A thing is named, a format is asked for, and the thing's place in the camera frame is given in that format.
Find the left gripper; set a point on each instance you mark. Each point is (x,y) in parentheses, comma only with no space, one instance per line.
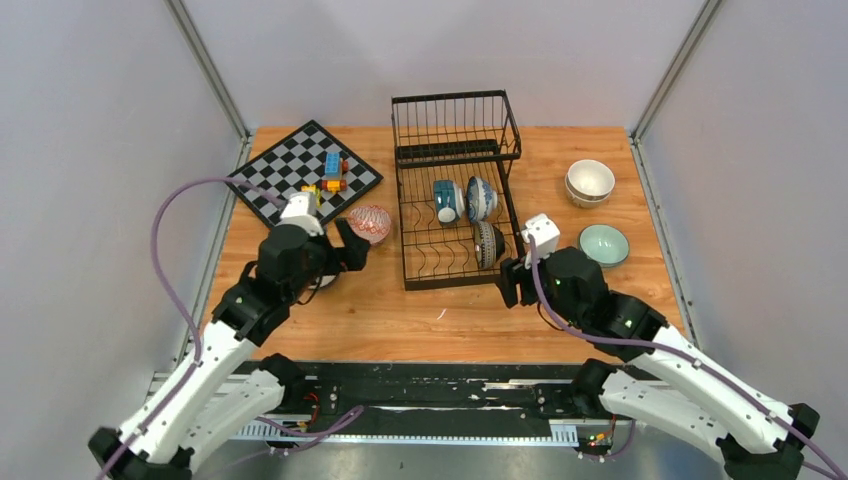
(352,255)

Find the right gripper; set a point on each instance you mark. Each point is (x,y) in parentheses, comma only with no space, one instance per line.
(513,271)

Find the dark blue bowl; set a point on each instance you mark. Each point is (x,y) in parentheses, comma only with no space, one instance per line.
(323,281)

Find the brown patterned bowl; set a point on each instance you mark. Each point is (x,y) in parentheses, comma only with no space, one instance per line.
(489,244)

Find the black wire dish rack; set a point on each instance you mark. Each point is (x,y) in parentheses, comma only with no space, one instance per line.
(453,155)

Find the blue floral white bowl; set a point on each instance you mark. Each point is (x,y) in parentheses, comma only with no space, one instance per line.
(481,199)

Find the light green celadon bowl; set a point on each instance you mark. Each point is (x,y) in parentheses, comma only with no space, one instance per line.
(608,265)

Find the white green striped bowl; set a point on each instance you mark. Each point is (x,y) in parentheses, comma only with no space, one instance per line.
(603,242)

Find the teal glazed bowl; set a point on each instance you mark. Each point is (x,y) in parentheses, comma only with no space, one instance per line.
(449,202)

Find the cream white bowl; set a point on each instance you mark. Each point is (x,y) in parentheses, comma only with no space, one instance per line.
(589,183)

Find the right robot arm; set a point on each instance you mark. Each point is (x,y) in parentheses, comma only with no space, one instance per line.
(751,435)

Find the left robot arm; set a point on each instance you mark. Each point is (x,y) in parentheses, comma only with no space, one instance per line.
(232,344)

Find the yellow toy block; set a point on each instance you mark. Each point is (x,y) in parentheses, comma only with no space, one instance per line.
(315,191)

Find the blue toy block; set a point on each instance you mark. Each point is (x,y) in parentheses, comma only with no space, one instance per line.
(335,169)

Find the checkered board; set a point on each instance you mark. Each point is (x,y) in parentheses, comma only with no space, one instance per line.
(297,161)

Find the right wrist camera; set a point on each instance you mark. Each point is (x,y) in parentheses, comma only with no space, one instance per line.
(545,233)

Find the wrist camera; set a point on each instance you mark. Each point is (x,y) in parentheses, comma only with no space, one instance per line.
(545,233)
(300,210)

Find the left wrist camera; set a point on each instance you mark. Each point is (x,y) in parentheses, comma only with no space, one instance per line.
(300,210)

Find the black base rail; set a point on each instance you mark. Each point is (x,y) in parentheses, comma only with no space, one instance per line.
(464,404)

